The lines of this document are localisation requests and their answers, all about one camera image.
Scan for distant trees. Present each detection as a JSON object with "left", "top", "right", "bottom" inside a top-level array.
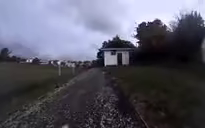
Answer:
[{"left": 0, "top": 47, "right": 21, "bottom": 64}]

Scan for grass field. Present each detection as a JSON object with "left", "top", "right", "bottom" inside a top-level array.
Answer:
[
  {"left": 104, "top": 63, "right": 205, "bottom": 128},
  {"left": 0, "top": 62, "right": 88, "bottom": 128}
]

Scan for gravel strip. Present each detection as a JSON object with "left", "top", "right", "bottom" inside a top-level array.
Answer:
[
  {"left": 0, "top": 71, "right": 88, "bottom": 128},
  {"left": 83, "top": 71, "right": 148, "bottom": 128}
]

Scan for group of dark trees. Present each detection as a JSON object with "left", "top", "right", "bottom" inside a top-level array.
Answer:
[{"left": 96, "top": 11, "right": 205, "bottom": 68}]

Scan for row of distant buildings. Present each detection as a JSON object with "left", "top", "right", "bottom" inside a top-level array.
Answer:
[{"left": 19, "top": 57, "right": 98, "bottom": 68}]

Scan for small white building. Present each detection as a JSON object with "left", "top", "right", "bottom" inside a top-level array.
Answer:
[{"left": 100, "top": 47, "right": 136, "bottom": 67}]

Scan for white post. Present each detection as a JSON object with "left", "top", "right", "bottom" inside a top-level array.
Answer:
[{"left": 57, "top": 60, "right": 62, "bottom": 77}]

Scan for dark asphalt path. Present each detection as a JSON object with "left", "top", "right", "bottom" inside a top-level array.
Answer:
[{"left": 49, "top": 67, "right": 124, "bottom": 128}]

